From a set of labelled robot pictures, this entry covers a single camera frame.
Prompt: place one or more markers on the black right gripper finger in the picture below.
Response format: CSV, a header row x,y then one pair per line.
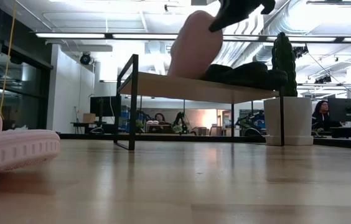
x,y
269,6
234,11

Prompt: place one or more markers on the pink foam slide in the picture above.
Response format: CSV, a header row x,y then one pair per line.
x,y
194,49
13,149

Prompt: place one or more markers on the black background robot arm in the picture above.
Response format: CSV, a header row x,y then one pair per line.
x,y
251,123
180,119

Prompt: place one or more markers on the green cactus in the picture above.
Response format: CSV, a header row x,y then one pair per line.
x,y
287,49

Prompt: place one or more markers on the white plant pot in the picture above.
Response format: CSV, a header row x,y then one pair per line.
x,y
300,118

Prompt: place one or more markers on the person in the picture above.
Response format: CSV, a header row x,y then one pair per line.
x,y
160,117
320,115

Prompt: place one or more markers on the black computer monitor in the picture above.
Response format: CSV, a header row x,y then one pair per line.
x,y
104,105
346,110

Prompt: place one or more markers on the small green plant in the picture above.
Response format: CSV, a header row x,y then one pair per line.
x,y
140,126
177,128

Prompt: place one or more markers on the round black ceiling lamp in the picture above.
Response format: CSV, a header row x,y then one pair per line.
x,y
85,58

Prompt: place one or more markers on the brown cardboard box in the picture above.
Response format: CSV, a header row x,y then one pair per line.
x,y
89,118

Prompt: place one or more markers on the wooden shelf black metal frame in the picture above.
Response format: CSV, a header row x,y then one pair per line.
x,y
194,90

